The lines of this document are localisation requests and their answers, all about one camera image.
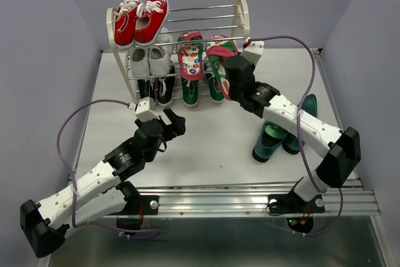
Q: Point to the right black sneaker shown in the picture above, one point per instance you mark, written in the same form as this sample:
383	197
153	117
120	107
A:
166	87

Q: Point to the black sneaker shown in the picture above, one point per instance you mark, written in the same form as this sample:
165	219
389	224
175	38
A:
166	87
146	89

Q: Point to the left black sneaker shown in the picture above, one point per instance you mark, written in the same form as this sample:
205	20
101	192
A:
146	89

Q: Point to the left red canvas sneaker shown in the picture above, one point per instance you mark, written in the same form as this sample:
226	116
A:
125	23

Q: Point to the right red canvas sneaker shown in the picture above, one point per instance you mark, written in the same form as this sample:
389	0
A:
151	17

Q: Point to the left white sneaker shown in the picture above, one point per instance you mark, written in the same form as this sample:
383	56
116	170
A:
140	63

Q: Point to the green metallic loafer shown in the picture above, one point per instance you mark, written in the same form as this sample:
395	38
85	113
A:
269	139
291	143

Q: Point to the pink kids sandal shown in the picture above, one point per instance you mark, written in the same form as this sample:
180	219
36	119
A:
218	48
190	55

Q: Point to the red canvas sneaker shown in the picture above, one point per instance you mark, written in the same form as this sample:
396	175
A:
125	23
151	17

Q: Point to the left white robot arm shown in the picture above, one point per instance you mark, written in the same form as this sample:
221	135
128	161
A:
103	190

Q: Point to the aluminium mounting rail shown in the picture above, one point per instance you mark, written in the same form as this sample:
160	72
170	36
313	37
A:
254	201

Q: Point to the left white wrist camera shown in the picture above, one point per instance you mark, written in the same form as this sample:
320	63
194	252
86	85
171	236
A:
144	110

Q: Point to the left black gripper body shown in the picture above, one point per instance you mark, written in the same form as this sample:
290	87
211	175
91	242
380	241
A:
150	157

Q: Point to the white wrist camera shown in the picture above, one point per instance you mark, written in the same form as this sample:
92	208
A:
144	110
252	50

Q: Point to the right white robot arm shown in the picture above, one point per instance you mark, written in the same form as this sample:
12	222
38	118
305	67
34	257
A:
339	149

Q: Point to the cream shoe shelf with rods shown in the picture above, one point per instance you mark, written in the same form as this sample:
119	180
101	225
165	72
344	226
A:
240	30

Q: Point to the green canvas sneaker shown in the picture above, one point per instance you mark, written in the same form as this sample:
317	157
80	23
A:
214	89
190	95

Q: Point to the white sneaker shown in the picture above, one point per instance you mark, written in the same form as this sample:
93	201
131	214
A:
140	63
159	56

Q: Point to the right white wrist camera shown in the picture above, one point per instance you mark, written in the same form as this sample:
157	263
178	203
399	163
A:
252	50

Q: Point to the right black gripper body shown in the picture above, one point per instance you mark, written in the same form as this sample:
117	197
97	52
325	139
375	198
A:
233	94

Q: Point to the right white sneaker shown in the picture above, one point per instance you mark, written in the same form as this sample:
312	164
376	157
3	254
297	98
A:
159	56

